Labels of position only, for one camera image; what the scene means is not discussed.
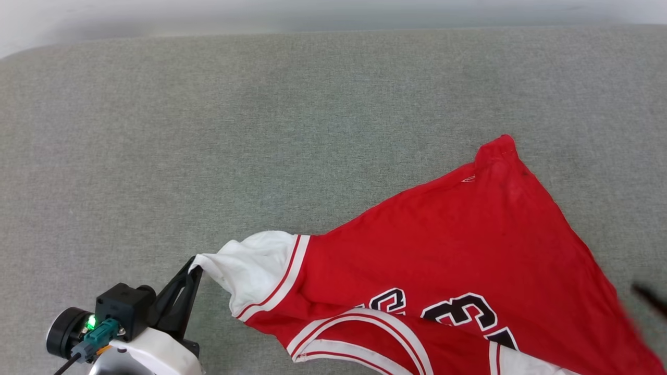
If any red basketball jersey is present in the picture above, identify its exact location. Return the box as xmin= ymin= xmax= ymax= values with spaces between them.
xmin=190 ymin=134 xmax=665 ymax=375

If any teal plug with black cable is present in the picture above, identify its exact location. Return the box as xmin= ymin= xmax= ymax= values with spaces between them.
xmin=52 ymin=319 xmax=121 ymax=375

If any grey fabric sofa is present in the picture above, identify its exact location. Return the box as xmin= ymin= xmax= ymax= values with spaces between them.
xmin=0 ymin=23 xmax=667 ymax=375

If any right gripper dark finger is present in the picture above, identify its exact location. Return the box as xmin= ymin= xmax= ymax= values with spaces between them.
xmin=632 ymin=284 xmax=667 ymax=318

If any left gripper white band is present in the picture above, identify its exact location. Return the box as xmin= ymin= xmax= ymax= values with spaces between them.
xmin=89 ymin=255 xmax=205 ymax=375

